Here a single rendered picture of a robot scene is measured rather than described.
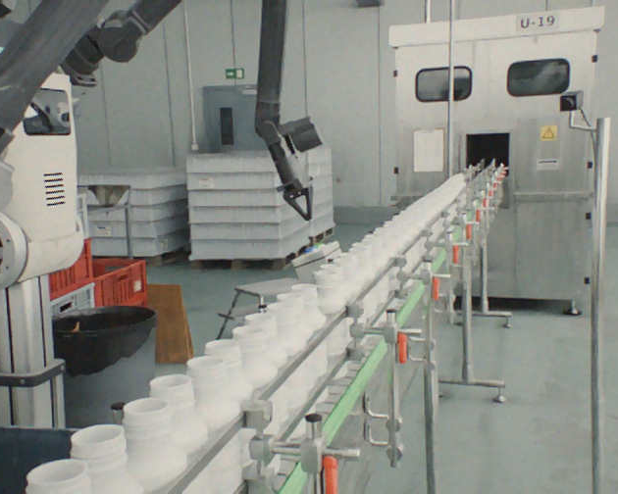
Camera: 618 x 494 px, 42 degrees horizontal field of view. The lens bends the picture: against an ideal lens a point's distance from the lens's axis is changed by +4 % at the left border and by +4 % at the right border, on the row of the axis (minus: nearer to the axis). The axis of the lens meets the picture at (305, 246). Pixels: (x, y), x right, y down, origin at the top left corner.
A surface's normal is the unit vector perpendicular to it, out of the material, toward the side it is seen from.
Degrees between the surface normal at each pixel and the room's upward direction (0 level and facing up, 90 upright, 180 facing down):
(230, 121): 90
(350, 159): 90
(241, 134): 90
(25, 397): 90
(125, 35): 116
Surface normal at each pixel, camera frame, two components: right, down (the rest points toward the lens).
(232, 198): -0.24, 0.15
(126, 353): 0.65, 0.15
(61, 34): 0.57, 0.48
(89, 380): 0.01, 0.21
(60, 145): 0.96, 0.01
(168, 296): -0.22, 0.39
